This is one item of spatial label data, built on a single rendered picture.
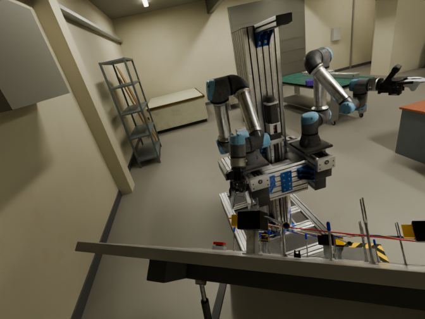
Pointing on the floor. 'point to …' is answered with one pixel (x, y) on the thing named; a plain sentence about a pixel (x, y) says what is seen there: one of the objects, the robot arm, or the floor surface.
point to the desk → (412, 131)
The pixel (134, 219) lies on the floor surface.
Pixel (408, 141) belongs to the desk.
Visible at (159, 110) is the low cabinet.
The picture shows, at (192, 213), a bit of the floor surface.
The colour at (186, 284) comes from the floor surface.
